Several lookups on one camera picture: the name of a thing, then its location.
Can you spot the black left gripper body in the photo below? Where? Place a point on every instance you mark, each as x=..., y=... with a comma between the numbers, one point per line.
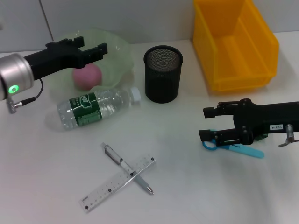
x=58, y=57

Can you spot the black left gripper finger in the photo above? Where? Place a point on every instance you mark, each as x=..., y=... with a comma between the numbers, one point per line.
x=78, y=41
x=100, y=51

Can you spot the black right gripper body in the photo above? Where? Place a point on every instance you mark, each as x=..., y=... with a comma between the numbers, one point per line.
x=257, y=116

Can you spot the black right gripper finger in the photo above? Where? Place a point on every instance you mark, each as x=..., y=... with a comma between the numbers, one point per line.
x=206, y=135
x=209, y=112

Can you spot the pink toy peach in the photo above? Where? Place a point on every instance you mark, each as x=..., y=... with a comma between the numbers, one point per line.
x=87, y=78

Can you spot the blue scissors with sheath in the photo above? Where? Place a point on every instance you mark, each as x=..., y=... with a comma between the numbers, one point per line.
x=247, y=151

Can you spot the clear green-label water bottle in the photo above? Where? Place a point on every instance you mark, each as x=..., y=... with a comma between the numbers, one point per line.
x=88, y=109

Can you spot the translucent green fruit plate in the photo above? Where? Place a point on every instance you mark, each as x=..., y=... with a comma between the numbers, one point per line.
x=116, y=53

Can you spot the black mesh pen holder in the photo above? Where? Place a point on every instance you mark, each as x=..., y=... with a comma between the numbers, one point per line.
x=162, y=88

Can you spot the silver white pen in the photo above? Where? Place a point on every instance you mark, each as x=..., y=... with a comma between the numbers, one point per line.
x=112, y=155

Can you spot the clear plastic ruler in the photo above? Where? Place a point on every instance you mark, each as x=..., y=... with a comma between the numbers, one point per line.
x=102, y=193

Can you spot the yellow plastic bin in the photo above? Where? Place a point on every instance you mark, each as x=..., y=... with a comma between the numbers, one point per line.
x=245, y=70

